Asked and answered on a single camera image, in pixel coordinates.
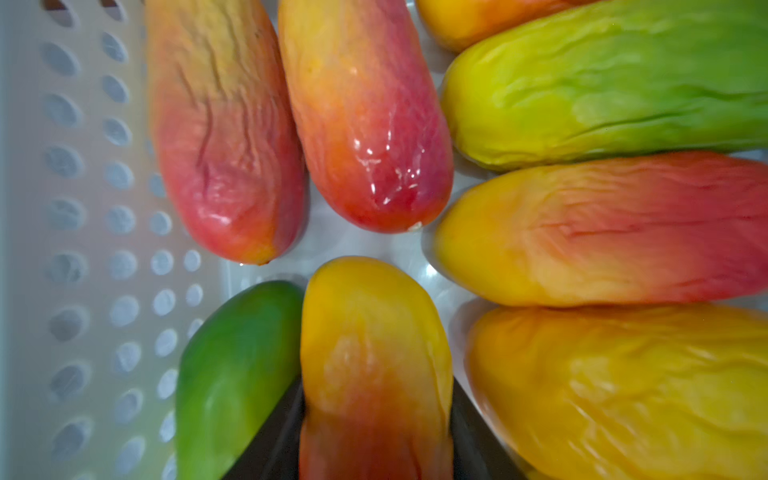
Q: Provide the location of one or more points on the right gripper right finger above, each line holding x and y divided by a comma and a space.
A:
478, 454

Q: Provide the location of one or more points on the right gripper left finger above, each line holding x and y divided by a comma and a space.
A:
273, 454

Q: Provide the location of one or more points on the red orange long mango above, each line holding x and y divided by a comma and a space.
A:
680, 227

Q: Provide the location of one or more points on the red yellow mango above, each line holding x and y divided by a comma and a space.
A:
376, 142

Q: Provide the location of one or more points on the green yellow mango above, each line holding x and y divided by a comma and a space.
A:
613, 79

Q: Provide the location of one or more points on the white perforated plastic basket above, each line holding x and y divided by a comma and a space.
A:
102, 285

